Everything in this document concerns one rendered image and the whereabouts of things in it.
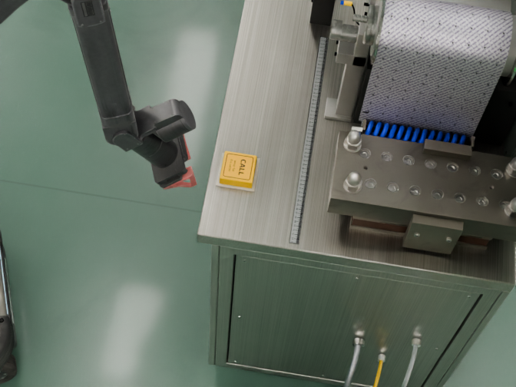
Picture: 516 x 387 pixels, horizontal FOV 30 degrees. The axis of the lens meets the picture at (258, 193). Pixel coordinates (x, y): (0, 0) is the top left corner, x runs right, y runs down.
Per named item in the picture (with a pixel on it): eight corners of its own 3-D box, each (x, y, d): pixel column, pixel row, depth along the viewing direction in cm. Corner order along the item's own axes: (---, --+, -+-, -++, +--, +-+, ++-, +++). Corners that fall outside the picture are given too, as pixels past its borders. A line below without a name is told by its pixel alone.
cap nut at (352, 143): (344, 135, 196) (347, 124, 192) (362, 138, 196) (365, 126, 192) (342, 150, 194) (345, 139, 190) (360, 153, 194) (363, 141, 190)
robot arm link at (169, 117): (100, 99, 168) (108, 140, 165) (155, 71, 165) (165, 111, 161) (137, 126, 179) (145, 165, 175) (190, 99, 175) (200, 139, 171)
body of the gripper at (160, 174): (179, 127, 183) (158, 112, 177) (190, 173, 178) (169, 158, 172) (150, 141, 185) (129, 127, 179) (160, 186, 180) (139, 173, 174)
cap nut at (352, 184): (344, 176, 191) (347, 164, 187) (362, 179, 191) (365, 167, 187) (342, 192, 189) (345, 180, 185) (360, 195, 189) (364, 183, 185)
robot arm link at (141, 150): (115, 123, 173) (120, 150, 170) (147, 107, 171) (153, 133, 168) (136, 137, 179) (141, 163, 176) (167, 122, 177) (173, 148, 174)
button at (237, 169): (224, 156, 207) (224, 150, 205) (256, 160, 207) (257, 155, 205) (219, 183, 204) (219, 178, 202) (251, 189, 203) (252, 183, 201)
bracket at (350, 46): (324, 100, 216) (342, 11, 189) (352, 104, 215) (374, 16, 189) (322, 118, 213) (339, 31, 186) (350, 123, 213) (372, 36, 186)
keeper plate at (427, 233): (402, 238, 199) (412, 213, 189) (451, 246, 198) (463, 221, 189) (401, 249, 197) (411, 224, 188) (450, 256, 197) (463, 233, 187)
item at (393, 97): (358, 118, 199) (372, 64, 183) (471, 136, 198) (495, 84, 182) (358, 120, 199) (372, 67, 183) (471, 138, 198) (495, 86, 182)
